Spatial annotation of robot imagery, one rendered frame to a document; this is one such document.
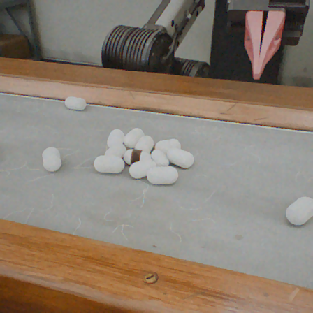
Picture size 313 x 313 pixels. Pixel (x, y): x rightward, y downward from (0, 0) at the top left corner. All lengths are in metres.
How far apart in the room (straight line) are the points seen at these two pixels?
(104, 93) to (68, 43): 2.39
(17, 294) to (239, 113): 0.39
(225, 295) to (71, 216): 0.18
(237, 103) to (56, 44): 2.57
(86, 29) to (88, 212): 2.55
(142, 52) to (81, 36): 2.12
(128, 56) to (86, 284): 0.62
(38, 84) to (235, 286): 0.50
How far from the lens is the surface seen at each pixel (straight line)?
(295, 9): 0.54
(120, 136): 0.48
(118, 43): 0.86
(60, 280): 0.30
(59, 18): 2.99
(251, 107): 0.57
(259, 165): 0.47
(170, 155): 0.44
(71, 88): 0.65
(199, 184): 0.42
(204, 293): 0.28
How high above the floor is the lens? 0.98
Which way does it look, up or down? 32 degrees down
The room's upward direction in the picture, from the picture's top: straight up
